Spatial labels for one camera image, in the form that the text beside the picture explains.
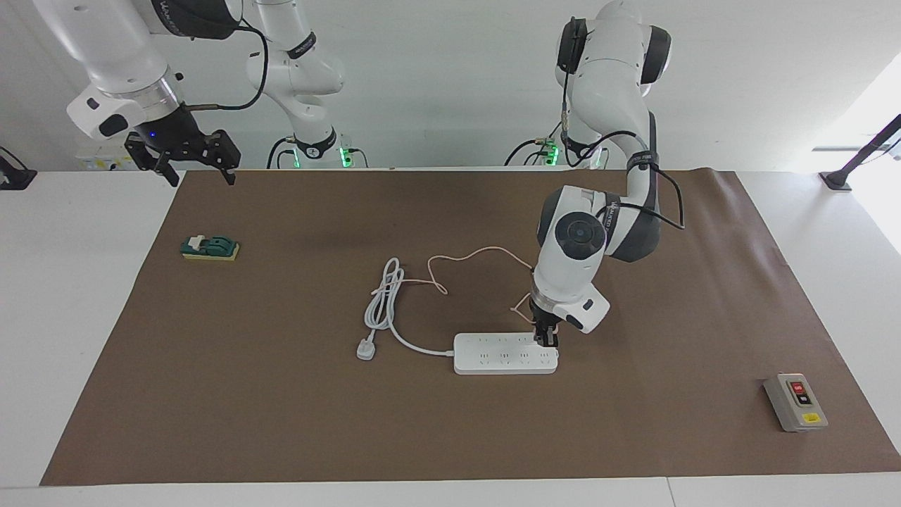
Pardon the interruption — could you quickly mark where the pink charger cable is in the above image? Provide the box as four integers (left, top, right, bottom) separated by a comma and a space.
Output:
371, 246, 534, 314

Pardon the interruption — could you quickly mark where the white power strip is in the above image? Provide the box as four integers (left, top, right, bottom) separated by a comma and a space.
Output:
453, 332, 560, 376

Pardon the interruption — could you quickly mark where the white box with yellow labels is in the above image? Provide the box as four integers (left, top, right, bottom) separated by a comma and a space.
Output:
76, 144, 136, 172

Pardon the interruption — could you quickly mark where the brown table mat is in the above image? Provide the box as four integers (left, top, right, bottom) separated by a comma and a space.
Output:
40, 169, 901, 487

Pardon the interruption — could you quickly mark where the black base cable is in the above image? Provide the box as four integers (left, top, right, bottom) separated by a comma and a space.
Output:
503, 120, 571, 168
266, 136, 300, 170

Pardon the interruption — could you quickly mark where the green knife switch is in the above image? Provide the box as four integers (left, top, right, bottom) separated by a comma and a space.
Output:
181, 234, 241, 262

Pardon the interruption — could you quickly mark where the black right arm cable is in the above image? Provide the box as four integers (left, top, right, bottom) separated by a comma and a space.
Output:
184, 21, 272, 112

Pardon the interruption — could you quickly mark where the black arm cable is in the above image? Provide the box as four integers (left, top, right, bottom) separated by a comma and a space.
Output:
184, 21, 272, 112
560, 63, 687, 232

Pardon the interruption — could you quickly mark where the black clamp mount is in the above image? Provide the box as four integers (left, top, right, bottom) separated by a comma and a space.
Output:
0, 146, 37, 191

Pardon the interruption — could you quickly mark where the white power strip cord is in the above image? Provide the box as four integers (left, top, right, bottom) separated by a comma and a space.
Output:
355, 257, 457, 361

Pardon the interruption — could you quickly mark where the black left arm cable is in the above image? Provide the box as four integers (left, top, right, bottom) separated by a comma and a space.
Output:
560, 63, 687, 232

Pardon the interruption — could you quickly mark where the grey on-off switch box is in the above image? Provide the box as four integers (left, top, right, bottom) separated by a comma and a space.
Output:
764, 373, 829, 432

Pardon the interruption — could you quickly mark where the black camera stand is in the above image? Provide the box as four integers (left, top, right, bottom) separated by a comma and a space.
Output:
820, 114, 901, 192

